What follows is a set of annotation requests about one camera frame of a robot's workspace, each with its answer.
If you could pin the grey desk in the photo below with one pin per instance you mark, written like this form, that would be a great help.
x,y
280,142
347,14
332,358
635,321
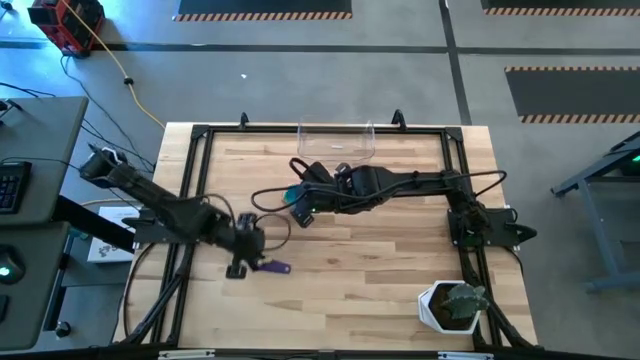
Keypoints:
x,y
40,135

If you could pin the black hazard striped floor mat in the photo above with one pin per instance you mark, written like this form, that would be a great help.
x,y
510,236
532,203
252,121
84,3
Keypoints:
x,y
550,4
575,92
265,6

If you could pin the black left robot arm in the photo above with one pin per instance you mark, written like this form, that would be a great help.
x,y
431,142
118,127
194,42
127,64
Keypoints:
x,y
150,192

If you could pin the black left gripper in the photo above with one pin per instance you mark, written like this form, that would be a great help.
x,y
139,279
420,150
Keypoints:
x,y
246,245

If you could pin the white table edge bracket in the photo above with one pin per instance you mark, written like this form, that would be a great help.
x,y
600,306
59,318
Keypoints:
x,y
465,355
185,354

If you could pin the black round knob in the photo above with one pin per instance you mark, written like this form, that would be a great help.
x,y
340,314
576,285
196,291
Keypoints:
x,y
63,329

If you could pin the blue measuring cup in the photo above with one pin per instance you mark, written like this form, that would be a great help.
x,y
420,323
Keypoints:
x,y
287,198

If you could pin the black desk support bar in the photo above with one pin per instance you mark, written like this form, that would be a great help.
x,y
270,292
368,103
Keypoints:
x,y
90,225

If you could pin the clear plastic basket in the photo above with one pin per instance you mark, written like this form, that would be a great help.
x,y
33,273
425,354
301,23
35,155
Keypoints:
x,y
335,150

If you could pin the green cactus plant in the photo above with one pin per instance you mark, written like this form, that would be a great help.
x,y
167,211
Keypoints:
x,y
462,300

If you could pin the white printed booklet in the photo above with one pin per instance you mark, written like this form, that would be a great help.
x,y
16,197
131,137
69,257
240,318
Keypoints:
x,y
107,250

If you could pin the black keyboard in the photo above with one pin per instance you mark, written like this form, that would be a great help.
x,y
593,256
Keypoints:
x,y
12,187

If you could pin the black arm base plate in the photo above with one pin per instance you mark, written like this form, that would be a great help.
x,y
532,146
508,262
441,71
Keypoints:
x,y
155,235
500,232

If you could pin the red tool box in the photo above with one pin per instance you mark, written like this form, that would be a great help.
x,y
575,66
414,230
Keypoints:
x,y
70,25

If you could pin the black computer mouse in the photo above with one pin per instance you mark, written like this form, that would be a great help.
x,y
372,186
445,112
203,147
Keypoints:
x,y
10,265

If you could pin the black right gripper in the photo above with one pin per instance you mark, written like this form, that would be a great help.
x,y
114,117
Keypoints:
x,y
345,190

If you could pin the black table frame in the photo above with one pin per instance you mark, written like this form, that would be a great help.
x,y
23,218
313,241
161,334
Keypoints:
x,y
325,130

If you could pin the purple measuring cup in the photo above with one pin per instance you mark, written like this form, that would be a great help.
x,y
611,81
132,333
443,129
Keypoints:
x,y
277,267

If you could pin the blue grey metal table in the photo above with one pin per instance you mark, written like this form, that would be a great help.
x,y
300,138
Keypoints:
x,y
595,220

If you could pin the white geometric plant pot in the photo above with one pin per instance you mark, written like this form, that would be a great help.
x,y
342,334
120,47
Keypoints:
x,y
425,310

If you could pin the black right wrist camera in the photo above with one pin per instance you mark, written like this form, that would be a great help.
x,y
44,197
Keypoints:
x,y
320,173

